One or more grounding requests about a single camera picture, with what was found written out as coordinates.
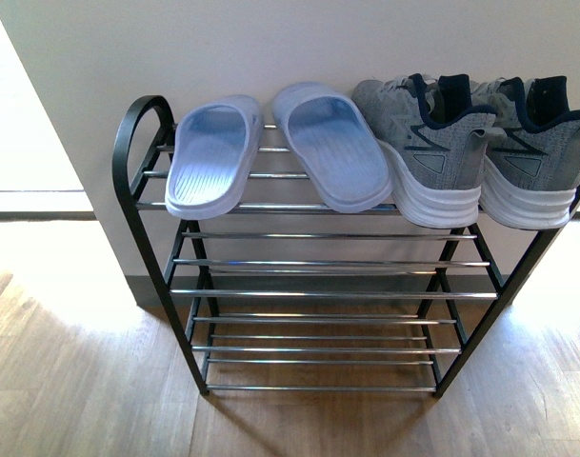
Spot grey knit sneaker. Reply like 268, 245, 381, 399
470, 75, 580, 230
351, 73, 505, 229

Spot black metal shoe rack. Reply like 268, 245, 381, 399
112, 95, 558, 396

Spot light blue slide sandal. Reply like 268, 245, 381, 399
165, 95, 264, 220
272, 82, 393, 213

